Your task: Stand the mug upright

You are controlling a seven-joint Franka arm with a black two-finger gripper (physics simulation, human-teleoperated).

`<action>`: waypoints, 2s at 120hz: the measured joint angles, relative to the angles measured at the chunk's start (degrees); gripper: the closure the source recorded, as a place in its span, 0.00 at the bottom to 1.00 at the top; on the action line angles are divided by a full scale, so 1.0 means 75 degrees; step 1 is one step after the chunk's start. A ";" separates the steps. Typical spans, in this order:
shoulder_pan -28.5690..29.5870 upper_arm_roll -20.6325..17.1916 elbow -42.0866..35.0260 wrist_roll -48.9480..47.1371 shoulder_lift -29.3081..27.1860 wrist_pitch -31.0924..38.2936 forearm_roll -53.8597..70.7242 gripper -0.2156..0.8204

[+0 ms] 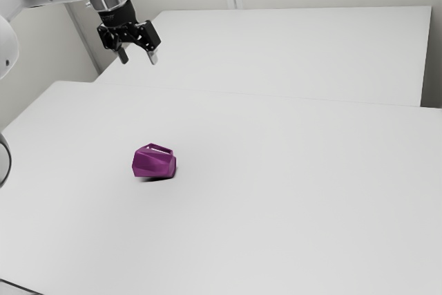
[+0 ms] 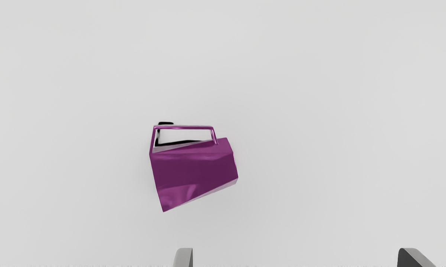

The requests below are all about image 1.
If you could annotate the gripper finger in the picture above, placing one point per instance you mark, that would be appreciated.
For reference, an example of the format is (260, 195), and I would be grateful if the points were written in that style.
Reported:
(148, 37)
(111, 40)

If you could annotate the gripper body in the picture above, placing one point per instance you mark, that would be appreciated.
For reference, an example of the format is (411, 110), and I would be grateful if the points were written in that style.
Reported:
(119, 16)

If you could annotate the purple faceted mug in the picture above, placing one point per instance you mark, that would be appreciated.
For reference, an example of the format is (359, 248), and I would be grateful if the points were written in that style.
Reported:
(154, 163)

